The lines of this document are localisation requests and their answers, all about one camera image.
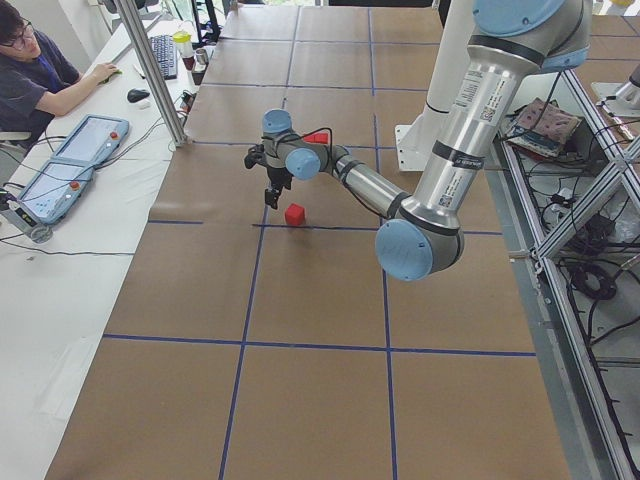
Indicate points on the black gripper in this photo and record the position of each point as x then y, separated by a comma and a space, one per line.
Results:
276, 177

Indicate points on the red block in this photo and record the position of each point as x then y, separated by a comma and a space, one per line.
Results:
317, 138
295, 215

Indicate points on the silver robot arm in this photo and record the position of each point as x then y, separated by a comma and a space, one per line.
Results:
421, 235

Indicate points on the metal cup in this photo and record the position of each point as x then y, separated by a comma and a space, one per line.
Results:
201, 57

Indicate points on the black computer mouse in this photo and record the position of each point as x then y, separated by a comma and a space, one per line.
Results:
136, 95

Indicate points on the black keyboard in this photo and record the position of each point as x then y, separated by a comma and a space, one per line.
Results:
165, 52

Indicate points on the upper teach pendant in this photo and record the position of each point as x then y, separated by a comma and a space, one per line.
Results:
92, 141

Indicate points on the teach pendant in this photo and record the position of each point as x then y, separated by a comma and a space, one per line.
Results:
55, 189
92, 141

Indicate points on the lower teach pendant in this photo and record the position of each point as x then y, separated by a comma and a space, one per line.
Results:
55, 189

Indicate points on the seated person dark shirt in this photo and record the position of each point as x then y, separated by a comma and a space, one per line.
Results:
38, 83

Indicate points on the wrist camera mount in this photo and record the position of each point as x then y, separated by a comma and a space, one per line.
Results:
255, 156

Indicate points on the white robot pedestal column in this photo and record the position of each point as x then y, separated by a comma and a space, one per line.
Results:
414, 141

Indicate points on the aluminium frame post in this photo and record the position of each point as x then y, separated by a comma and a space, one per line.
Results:
140, 41

